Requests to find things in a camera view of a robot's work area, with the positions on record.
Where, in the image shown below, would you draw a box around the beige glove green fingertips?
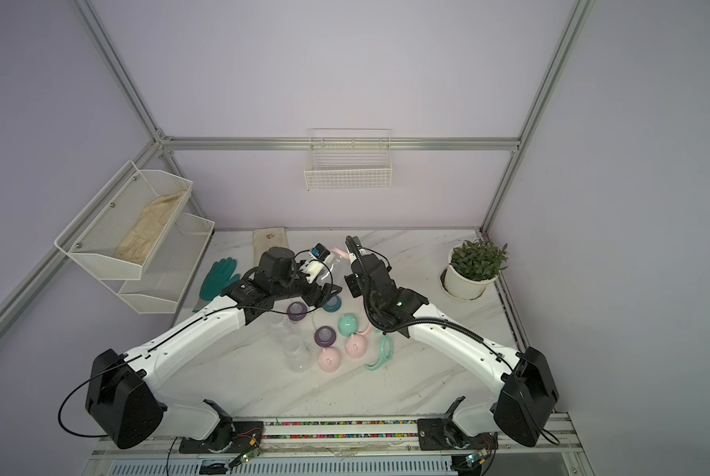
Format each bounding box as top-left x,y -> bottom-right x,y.
253,227 -> 289,266

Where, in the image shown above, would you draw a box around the pink bottle cap left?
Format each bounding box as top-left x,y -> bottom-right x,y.
317,347 -> 342,374

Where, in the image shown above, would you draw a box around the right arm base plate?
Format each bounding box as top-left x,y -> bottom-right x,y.
416,418 -> 499,450

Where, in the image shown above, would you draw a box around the upper white mesh shelf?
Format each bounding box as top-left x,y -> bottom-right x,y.
55,162 -> 192,281

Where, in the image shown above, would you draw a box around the white mesh shelf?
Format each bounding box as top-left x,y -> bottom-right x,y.
118,212 -> 214,315
55,162 -> 192,281

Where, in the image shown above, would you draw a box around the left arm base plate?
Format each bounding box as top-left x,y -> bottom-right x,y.
178,420 -> 265,454

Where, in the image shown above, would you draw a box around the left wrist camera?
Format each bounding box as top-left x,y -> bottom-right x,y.
301,243 -> 331,283

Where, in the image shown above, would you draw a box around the white wire wall basket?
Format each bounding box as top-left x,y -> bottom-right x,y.
303,128 -> 393,192

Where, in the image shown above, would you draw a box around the mint green bottle cap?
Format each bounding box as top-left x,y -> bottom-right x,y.
337,313 -> 360,338

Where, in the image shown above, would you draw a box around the clear baby bottle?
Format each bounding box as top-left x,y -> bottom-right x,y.
282,334 -> 313,373
319,250 -> 350,285
267,313 -> 294,343

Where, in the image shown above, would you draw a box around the purple nipple collar far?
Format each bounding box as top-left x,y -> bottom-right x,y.
287,301 -> 309,323

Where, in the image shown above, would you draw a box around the lower white mesh shelf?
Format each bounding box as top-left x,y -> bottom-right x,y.
118,212 -> 214,315

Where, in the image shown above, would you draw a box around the pink bottle cap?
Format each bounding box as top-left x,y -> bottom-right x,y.
345,333 -> 368,359
317,347 -> 342,374

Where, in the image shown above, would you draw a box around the pink bottle cap right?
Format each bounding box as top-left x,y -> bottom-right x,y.
345,333 -> 368,359

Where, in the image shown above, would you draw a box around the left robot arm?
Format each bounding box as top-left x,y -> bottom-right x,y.
83,244 -> 346,452

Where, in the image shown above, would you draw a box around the teal nipple collar with straw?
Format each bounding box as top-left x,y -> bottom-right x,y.
322,296 -> 342,313

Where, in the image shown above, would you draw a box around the green rubber glove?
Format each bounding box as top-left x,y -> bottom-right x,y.
192,258 -> 241,313

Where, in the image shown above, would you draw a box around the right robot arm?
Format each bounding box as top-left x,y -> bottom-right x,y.
345,236 -> 560,447

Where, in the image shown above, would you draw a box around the beige glove in shelf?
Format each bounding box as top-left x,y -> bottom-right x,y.
114,192 -> 184,265

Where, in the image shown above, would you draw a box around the mint green handle ring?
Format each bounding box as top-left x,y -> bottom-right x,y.
363,334 -> 396,373

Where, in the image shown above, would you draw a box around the aluminium front rail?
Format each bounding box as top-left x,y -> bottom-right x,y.
85,413 -> 589,473

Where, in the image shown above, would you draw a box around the potted green plant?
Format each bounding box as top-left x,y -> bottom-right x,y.
440,239 -> 509,301

